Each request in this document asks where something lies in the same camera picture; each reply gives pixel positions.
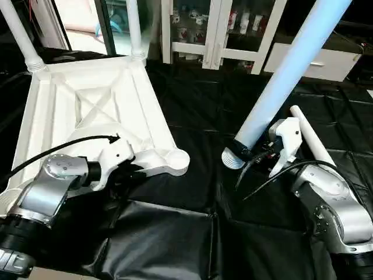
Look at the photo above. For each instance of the white plastic table leg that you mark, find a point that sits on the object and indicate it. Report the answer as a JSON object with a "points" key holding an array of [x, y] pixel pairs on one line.
{"points": [[20, 35], [312, 137], [285, 81], [135, 29]]}

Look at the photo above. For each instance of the white plastic table top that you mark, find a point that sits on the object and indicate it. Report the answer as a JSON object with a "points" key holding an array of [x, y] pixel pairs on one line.
{"points": [[87, 111]]}

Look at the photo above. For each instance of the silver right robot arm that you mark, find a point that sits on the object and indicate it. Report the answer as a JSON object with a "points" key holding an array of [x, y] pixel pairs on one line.
{"points": [[332, 210]]}

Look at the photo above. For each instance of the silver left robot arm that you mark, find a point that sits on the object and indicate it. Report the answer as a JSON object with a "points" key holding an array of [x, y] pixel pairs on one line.
{"points": [[41, 198]]}

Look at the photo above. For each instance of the black table mat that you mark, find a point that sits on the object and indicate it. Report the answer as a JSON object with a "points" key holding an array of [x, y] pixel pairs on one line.
{"points": [[198, 233]]}

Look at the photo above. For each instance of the white drawer unit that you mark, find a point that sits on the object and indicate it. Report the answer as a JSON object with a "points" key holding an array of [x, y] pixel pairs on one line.
{"points": [[317, 64]]}

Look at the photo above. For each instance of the white glass door cabinet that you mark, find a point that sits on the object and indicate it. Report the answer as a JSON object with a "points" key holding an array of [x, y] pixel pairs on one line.
{"points": [[227, 32]]}

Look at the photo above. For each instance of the teal plastic stool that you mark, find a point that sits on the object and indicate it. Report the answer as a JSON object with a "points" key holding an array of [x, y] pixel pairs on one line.
{"points": [[119, 23]]}

